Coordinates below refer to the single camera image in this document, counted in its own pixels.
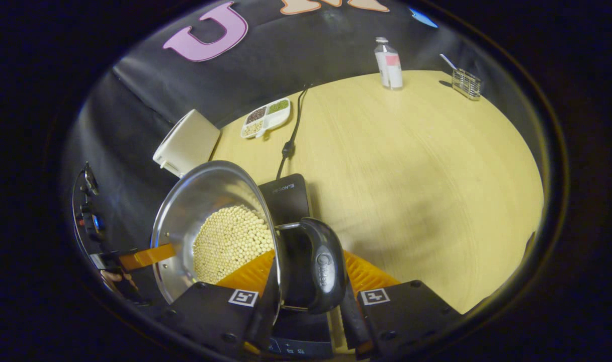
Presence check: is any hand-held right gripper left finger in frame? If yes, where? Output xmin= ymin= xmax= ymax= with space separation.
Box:
xmin=160 ymin=249 xmax=282 ymax=355

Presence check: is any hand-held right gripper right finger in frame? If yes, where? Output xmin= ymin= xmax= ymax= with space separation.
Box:
xmin=338 ymin=250 xmax=462 ymax=357

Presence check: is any steel pot with black handle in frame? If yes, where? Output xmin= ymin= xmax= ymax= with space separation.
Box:
xmin=151 ymin=160 xmax=347 ymax=315

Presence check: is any black induction cooktop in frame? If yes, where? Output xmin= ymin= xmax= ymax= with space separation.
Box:
xmin=258 ymin=173 xmax=336 ymax=360

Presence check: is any pile of yellow beans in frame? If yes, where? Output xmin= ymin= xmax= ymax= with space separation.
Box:
xmin=193 ymin=205 xmax=275 ymax=285

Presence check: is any white toaster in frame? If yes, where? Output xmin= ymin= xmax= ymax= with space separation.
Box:
xmin=152 ymin=109 xmax=221 ymax=178

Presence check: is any white divided dish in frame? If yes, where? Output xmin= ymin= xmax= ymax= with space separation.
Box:
xmin=240 ymin=98 xmax=291 ymax=139

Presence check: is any clear bottle with pink label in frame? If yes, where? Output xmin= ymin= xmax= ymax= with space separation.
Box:
xmin=374 ymin=37 xmax=403 ymax=90

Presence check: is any black power cable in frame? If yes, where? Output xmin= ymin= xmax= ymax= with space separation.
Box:
xmin=277 ymin=84 xmax=312 ymax=180

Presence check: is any metal wire basket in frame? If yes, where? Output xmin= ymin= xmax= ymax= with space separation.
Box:
xmin=452 ymin=68 xmax=482 ymax=100

